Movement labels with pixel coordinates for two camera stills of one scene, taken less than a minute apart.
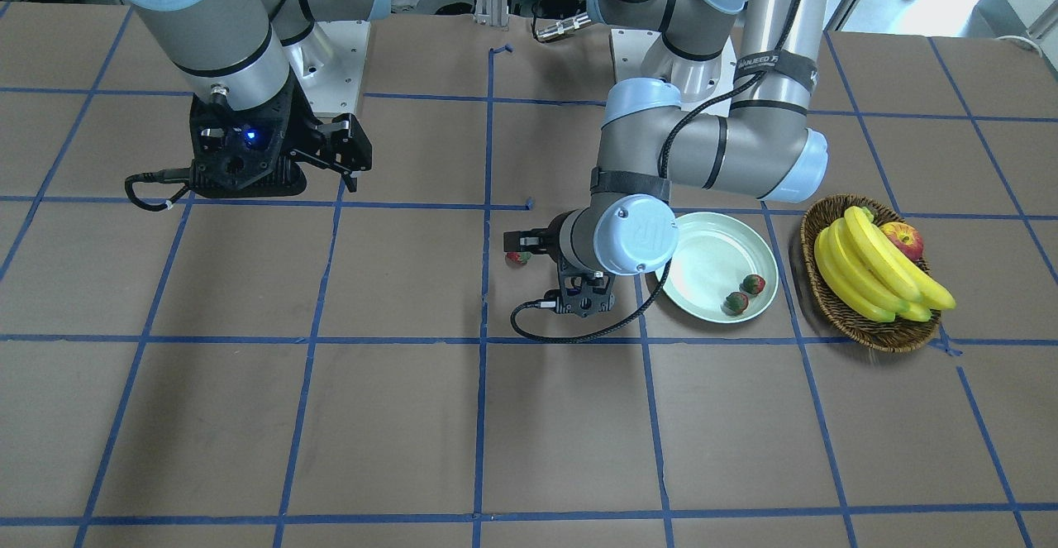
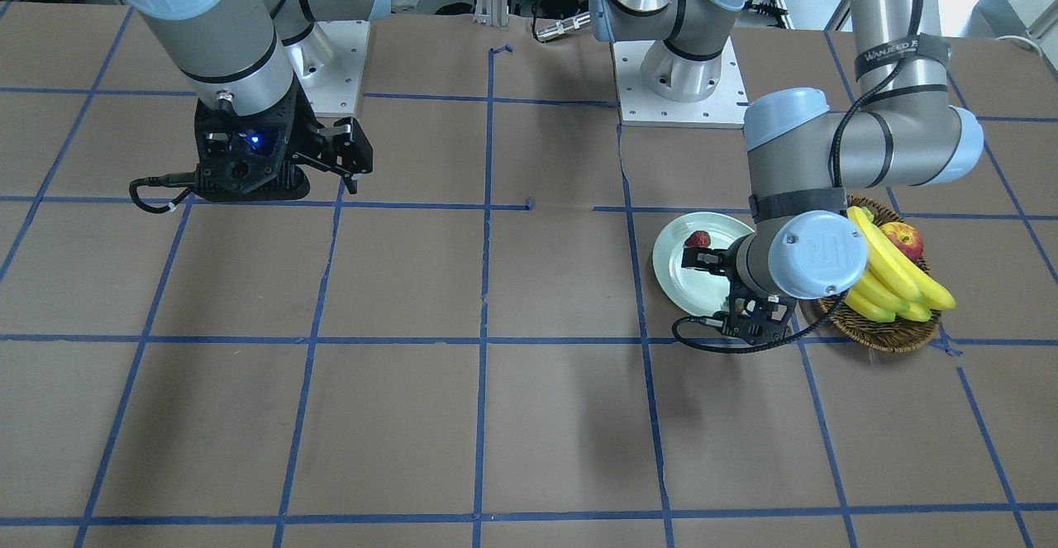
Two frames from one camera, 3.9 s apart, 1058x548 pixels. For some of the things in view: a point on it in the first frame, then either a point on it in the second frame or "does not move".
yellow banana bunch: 865,269 does not move
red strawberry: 517,258 to 698,238
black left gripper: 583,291 to 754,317
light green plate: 716,251 does not move
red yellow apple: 906,236 does not move
